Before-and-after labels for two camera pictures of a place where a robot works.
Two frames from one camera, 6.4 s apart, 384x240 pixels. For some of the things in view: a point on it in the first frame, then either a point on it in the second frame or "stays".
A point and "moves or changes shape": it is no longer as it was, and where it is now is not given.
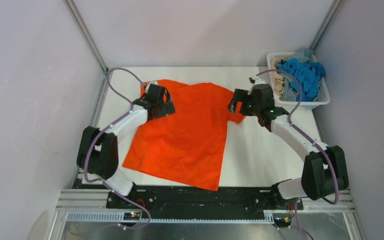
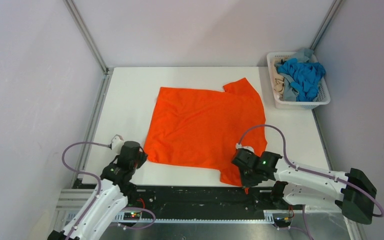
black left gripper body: [159, 104] to [138, 162]
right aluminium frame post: [324, 24] stays
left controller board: [131, 216] stays
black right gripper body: [251, 107] to [247, 179]
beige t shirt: [278, 82] stays
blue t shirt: [309, 75] stays
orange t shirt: [186, 146] moves or changes shape
